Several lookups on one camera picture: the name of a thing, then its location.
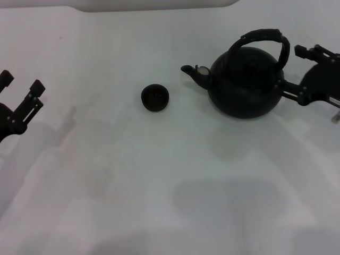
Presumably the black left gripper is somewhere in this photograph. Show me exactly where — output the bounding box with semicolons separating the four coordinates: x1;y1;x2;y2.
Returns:
0;69;46;145

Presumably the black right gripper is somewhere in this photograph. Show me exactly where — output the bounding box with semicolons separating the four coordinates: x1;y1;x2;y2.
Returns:
275;44;340;109

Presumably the black round teapot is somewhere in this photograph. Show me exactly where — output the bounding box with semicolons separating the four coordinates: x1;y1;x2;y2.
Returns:
180;28;291;120

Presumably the small dark teacup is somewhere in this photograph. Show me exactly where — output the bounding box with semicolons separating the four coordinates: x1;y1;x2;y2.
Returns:
140;83;170;113

